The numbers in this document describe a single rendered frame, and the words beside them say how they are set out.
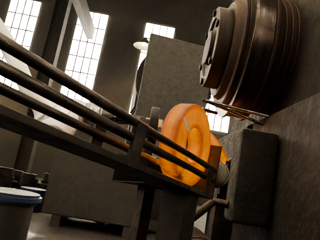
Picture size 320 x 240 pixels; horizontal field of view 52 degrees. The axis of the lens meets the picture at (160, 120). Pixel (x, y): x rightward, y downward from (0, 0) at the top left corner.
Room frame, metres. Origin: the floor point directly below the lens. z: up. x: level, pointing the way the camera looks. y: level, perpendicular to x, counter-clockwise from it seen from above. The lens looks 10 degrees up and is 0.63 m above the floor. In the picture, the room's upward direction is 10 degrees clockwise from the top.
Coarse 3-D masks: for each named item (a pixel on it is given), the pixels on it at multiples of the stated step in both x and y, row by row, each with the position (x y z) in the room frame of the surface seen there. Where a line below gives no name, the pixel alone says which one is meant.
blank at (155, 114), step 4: (152, 108) 1.22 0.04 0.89; (156, 108) 1.22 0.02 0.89; (152, 112) 1.20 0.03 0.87; (156, 112) 1.20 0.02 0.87; (152, 116) 1.19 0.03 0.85; (156, 116) 1.19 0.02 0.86; (152, 120) 1.19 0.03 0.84; (156, 120) 1.19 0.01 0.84; (152, 124) 1.19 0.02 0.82; (156, 124) 1.19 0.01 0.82; (156, 128) 1.19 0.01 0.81; (148, 136) 1.20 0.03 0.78; (148, 140) 1.22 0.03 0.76; (152, 140) 1.21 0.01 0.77
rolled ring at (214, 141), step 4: (212, 136) 1.11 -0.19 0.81; (212, 140) 1.10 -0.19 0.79; (216, 140) 1.09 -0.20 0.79; (212, 144) 1.09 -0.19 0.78; (216, 144) 1.09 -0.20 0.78; (220, 144) 1.09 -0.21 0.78; (224, 152) 1.08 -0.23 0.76; (220, 156) 1.08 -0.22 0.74; (224, 156) 1.08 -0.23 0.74; (220, 160) 1.08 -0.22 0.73; (224, 160) 1.08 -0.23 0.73; (228, 160) 1.09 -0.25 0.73
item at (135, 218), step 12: (156, 168) 1.45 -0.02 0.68; (120, 180) 1.65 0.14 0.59; (132, 180) 1.70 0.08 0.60; (144, 180) 1.42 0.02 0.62; (144, 192) 1.53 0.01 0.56; (144, 204) 1.53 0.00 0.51; (132, 216) 1.57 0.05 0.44; (144, 216) 1.54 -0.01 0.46; (132, 228) 1.56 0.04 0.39; (144, 228) 1.55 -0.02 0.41
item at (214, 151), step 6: (210, 150) 0.67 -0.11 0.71; (216, 150) 0.67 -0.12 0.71; (210, 156) 0.67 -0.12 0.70; (216, 156) 0.66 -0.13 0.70; (210, 162) 0.67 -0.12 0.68; (216, 162) 0.66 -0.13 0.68; (216, 168) 0.66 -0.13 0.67; (216, 174) 0.66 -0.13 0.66; (192, 186) 0.68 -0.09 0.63; (198, 186) 0.67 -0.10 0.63; (210, 186) 0.66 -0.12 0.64; (210, 192) 0.66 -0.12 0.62
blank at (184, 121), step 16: (176, 112) 0.56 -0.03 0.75; (192, 112) 0.58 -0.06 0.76; (176, 128) 0.54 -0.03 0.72; (192, 128) 0.59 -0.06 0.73; (208, 128) 0.65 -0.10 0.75; (160, 144) 0.56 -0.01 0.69; (192, 144) 0.64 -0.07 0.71; (208, 144) 0.66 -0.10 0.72; (160, 160) 0.57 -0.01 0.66; (176, 176) 0.57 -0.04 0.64; (192, 176) 0.62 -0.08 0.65
